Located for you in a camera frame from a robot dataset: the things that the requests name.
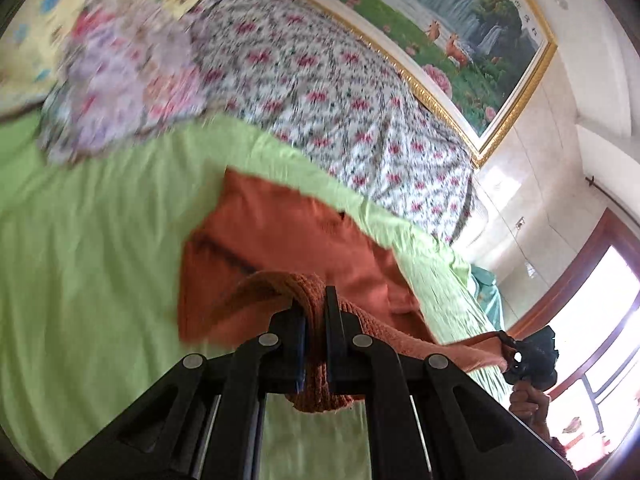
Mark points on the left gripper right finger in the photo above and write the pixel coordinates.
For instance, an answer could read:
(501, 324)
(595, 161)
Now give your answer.
(426, 419)

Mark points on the person's right hand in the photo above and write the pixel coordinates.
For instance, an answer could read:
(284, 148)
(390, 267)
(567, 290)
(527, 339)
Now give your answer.
(531, 406)

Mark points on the white floral quilt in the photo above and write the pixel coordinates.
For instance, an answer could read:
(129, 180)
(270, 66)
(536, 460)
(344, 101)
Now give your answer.
(286, 67)

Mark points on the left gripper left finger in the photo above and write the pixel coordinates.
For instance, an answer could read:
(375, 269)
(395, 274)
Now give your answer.
(203, 418)

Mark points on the teal cloth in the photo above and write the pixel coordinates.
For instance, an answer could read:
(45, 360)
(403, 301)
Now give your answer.
(487, 295)

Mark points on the green bed sheet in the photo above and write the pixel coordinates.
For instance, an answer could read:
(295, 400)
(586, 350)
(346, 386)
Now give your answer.
(90, 268)

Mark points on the pink purple floral pillow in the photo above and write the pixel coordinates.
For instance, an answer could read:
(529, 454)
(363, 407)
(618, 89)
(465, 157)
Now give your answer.
(128, 69)

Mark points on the yellow cartoon print pillow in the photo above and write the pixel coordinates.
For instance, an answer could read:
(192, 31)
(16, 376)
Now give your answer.
(32, 45)

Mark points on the framed landscape painting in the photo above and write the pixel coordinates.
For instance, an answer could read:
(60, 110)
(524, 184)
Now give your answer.
(473, 63)

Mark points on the red knit sweater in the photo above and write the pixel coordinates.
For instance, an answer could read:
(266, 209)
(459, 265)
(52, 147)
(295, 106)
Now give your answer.
(266, 245)

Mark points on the wooden window frame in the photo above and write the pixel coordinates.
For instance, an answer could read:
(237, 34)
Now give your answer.
(593, 309)

